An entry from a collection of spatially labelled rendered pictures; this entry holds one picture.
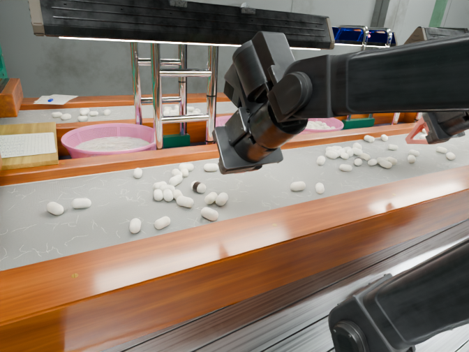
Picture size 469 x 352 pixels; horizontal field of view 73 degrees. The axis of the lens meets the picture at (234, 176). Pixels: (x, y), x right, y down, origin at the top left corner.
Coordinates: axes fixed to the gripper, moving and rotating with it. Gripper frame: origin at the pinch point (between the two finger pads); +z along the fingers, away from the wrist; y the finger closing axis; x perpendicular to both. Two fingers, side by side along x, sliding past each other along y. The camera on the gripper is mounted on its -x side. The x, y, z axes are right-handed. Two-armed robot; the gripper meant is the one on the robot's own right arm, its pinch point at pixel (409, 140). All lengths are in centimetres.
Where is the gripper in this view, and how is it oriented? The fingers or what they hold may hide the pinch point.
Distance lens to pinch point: 87.5
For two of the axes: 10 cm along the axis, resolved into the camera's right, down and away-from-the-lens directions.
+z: -4.0, 2.9, 8.7
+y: -8.8, 1.4, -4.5
